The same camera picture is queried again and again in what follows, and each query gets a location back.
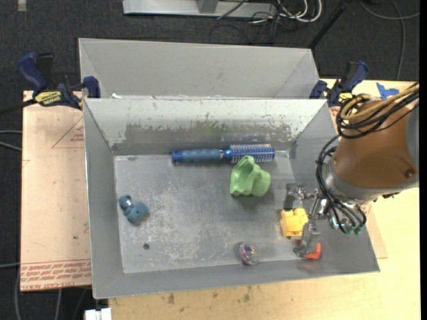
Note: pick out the blue toy elephant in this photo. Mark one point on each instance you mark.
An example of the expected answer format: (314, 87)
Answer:
(135, 210)

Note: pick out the yellow toy block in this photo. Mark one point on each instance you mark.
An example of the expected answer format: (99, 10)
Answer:
(293, 221)

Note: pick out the blue hairbrush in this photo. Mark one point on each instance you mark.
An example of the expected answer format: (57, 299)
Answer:
(200, 155)

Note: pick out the small orange block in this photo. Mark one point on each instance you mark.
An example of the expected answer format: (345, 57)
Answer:
(315, 252)

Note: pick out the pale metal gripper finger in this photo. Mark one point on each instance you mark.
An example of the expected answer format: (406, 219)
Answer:
(308, 237)
(294, 192)

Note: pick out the multicoloured clear ball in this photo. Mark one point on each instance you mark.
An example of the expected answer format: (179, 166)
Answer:
(249, 253)

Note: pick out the brown cardboard board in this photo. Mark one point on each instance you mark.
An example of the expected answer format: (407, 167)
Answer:
(53, 185)

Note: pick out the grey metal bin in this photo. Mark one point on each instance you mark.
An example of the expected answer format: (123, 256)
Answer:
(200, 212)

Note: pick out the green plastic cup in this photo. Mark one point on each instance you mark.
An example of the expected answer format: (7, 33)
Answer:
(248, 178)

